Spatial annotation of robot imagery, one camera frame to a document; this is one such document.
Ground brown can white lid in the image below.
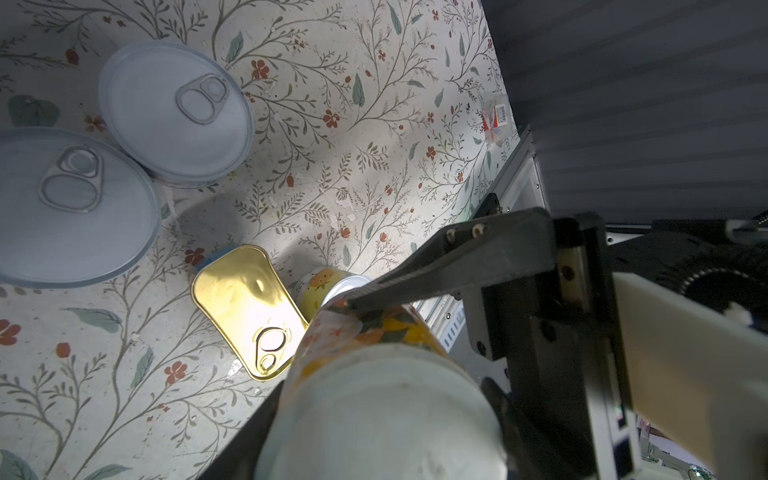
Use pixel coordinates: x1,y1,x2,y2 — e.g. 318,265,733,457
254,298,508,479

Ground pink pull-tab can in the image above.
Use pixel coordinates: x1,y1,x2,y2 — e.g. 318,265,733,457
1,127,161,289

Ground small clear packet red label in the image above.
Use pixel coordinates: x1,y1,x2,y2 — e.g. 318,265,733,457
481,94,518,145

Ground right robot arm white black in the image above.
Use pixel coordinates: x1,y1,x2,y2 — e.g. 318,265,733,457
348,208,767,479

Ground yellow pull-tab can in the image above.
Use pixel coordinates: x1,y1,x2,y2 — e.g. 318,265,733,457
291,266,371,322

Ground light blue pull-tab can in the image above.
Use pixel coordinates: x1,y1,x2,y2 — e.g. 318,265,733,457
98,41,255,188

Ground yellow oval sardine tin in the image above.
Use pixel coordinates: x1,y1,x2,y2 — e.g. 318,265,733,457
191,245,308,381

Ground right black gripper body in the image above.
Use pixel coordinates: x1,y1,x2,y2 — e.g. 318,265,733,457
449,212,640,479

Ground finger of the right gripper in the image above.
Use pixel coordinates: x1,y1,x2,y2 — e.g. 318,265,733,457
347,207,557,311

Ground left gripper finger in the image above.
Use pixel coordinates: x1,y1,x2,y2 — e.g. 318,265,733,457
198,381,285,480

